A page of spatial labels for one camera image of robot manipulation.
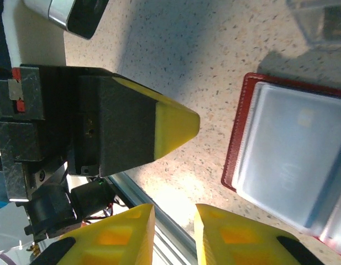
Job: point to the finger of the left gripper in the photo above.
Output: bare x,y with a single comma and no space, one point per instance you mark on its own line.
126,127

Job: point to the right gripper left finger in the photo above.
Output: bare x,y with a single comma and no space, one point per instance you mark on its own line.
109,243

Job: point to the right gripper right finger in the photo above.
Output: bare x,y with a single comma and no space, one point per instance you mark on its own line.
242,245

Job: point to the red leather card holder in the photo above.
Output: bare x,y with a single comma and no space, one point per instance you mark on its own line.
232,154

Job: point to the blue credit card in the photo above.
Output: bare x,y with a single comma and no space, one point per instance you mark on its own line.
291,154

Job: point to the clear acrylic card stand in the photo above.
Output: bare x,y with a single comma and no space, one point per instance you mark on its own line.
305,25

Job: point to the long aluminium frame rail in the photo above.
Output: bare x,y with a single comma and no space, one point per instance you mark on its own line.
170,243

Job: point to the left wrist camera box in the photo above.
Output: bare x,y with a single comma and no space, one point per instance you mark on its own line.
76,16

